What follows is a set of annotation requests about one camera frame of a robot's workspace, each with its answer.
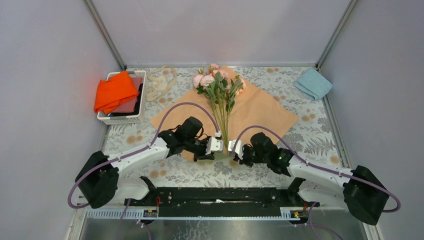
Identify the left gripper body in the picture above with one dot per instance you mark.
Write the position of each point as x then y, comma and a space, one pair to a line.
198, 148

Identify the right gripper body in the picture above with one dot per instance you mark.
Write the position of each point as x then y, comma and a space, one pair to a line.
250, 156

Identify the brown kraft wrapping paper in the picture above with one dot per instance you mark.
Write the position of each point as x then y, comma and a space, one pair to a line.
253, 106

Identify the peach fake rose stem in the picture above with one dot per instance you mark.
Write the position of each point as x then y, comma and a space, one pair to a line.
207, 84

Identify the fake rose stem with bud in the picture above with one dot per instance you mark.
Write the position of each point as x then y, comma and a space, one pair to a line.
233, 89

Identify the pink fake rose stem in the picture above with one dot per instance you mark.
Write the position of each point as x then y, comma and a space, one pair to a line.
217, 96

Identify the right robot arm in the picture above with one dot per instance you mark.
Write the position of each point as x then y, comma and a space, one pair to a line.
356, 190

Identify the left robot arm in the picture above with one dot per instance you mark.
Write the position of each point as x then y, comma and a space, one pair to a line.
104, 178

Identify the floral patterned table mat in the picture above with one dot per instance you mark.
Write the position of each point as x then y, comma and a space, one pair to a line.
311, 136

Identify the beige ribbon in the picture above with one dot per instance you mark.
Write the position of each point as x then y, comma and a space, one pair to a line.
159, 85

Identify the light blue cloth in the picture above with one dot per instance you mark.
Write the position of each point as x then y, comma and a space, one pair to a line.
313, 84

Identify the white plastic basket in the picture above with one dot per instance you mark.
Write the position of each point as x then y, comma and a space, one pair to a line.
137, 116

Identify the orange cloth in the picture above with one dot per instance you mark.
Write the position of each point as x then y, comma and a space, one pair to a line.
114, 92

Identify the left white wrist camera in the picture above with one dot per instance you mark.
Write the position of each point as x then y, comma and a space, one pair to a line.
215, 144

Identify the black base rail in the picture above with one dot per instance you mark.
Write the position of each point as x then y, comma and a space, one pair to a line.
215, 202

